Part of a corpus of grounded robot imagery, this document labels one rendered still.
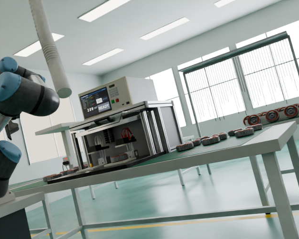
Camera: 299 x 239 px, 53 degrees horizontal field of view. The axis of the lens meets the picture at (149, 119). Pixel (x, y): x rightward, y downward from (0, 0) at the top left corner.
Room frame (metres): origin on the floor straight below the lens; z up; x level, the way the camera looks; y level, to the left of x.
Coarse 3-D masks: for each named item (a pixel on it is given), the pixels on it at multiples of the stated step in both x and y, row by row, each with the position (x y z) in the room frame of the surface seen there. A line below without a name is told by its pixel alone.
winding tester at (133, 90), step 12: (108, 84) 2.06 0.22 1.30; (120, 84) 2.01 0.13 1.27; (132, 84) 2.05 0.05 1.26; (144, 84) 2.19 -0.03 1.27; (108, 96) 2.07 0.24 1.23; (120, 96) 2.02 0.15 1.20; (132, 96) 2.01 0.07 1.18; (144, 96) 2.15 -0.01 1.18; (156, 96) 2.31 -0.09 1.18; (120, 108) 2.03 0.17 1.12
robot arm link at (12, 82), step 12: (0, 84) 0.99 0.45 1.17; (12, 84) 1.00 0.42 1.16; (24, 84) 1.02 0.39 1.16; (36, 84) 1.07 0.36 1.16; (0, 96) 0.99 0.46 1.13; (12, 96) 1.00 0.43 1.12; (24, 96) 1.02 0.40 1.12; (36, 96) 1.05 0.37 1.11; (0, 108) 1.04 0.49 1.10; (12, 108) 1.04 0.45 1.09; (24, 108) 1.05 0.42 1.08; (36, 108) 1.06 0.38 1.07; (0, 120) 1.10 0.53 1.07
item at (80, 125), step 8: (136, 104) 1.93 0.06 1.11; (144, 104) 1.90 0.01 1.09; (152, 104) 1.99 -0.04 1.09; (160, 104) 2.09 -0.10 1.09; (168, 104) 2.20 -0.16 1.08; (112, 112) 2.03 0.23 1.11; (88, 120) 2.14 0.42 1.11; (72, 128) 2.23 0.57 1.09; (80, 128) 2.19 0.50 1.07; (88, 128) 2.36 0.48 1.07
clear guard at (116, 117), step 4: (120, 112) 1.76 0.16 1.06; (124, 112) 1.79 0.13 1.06; (128, 112) 1.84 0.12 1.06; (132, 112) 1.90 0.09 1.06; (136, 112) 1.96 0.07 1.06; (112, 116) 1.78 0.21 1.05; (116, 116) 1.75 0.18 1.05; (120, 116) 1.73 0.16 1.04; (124, 116) 2.02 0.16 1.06; (104, 120) 1.79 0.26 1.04; (112, 120) 1.75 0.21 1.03; (116, 120) 1.72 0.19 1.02; (92, 124) 1.84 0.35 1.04; (100, 124) 1.79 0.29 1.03; (104, 124) 1.77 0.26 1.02; (108, 124) 1.74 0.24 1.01; (92, 128) 1.81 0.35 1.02; (96, 128) 1.79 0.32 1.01
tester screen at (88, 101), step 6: (102, 90) 2.09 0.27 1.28; (84, 96) 2.17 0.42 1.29; (90, 96) 2.14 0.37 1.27; (96, 96) 2.12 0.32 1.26; (102, 96) 2.09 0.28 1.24; (84, 102) 2.18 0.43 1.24; (90, 102) 2.15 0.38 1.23; (96, 102) 2.12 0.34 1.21; (102, 102) 2.10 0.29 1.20; (84, 108) 2.18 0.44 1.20; (96, 108) 2.13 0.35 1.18; (84, 114) 2.19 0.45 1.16
